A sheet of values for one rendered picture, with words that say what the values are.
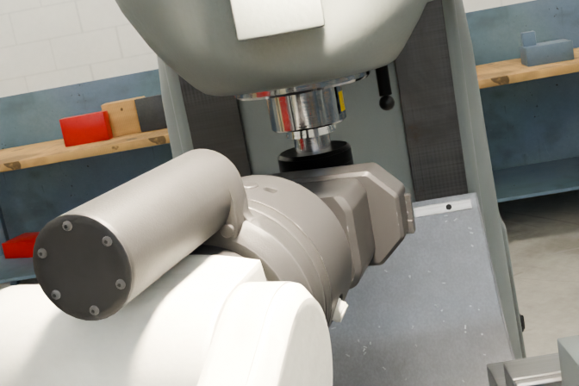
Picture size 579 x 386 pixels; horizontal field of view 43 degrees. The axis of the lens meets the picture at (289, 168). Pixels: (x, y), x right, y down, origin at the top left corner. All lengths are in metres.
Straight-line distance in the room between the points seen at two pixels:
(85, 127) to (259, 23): 4.01
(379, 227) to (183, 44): 0.15
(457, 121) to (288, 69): 0.49
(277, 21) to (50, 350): 0.17
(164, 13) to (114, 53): 4.46
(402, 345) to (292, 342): 0.61
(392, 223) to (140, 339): 0.20
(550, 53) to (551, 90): 0.71
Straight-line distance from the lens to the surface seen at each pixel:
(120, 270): 0.23
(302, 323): 0.25
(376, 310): 0.85
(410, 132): 0.85
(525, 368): 0.59
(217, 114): 0.85
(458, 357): 0.84
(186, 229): 0.26
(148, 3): 0.39
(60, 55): 4.95
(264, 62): 0.38
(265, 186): 0.35
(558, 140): 4.95
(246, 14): 0.34
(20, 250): 4.86
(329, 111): 0.45
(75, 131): 4.35
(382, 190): 0.41
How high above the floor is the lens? 1.35
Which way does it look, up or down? 11 degrees down
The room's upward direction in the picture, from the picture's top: 10 degrees counter-clockwise
